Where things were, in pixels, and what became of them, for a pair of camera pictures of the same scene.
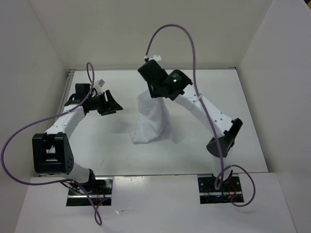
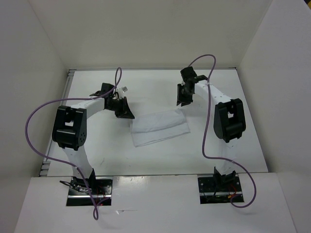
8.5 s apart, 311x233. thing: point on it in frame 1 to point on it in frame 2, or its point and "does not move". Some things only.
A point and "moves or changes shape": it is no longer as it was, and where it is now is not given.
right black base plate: x=208 y=194 does not move
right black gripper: x=152 y=93 to x=184 y=101
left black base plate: x=99 y=191 does not move
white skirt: x=152 y=121 moves or changes shape
